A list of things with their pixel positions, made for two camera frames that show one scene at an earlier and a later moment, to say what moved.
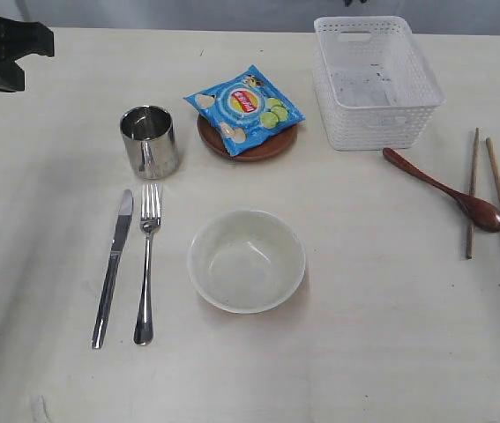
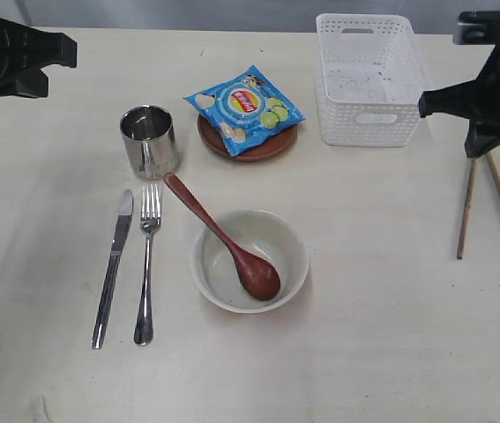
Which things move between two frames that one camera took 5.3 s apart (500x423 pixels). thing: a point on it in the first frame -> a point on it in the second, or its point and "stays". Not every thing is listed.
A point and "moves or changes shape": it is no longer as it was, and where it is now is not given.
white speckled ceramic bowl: [245, 261] stays
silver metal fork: [151, 219] stays
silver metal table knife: [126, 210] stays
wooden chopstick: [474, 174] moves or changes shape
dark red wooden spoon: [480, 213] -> [257, 276]
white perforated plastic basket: [374, 89] stays
